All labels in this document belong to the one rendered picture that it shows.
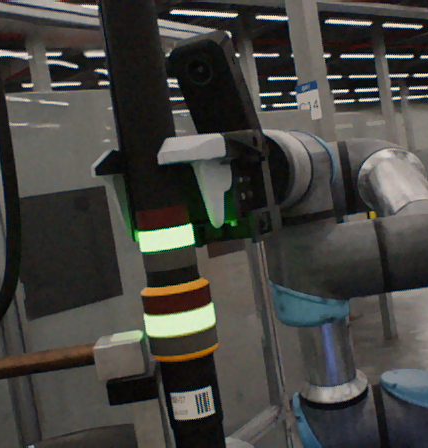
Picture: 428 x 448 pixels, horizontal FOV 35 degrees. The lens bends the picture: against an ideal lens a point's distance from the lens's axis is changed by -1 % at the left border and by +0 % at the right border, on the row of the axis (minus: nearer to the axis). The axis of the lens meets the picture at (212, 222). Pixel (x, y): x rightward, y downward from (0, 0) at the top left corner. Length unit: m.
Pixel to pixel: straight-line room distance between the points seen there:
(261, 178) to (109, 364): 0.18
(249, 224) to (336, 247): 0.19
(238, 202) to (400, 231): 0.22
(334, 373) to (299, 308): 0.49
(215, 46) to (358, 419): 0.80
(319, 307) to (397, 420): 0.54
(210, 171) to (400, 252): 0.28
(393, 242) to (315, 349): 0.49
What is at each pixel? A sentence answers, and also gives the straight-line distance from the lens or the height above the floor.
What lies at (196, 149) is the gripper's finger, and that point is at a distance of 0.41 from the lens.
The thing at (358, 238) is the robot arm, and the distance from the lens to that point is 0.66.
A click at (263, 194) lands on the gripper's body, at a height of 1.62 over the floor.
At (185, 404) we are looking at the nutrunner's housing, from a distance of 0.43.
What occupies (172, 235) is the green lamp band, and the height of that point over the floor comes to 1.61.
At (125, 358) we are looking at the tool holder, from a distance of 0.43.
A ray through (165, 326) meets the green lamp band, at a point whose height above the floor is 1.56.
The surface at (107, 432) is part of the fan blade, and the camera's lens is 0.62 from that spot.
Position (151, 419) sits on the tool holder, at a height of 1.50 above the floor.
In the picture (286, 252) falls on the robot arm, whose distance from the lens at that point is 0.66.
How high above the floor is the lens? 1.64
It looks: 3 degrees down
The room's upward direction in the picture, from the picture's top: 9 degrees counter-clockwise
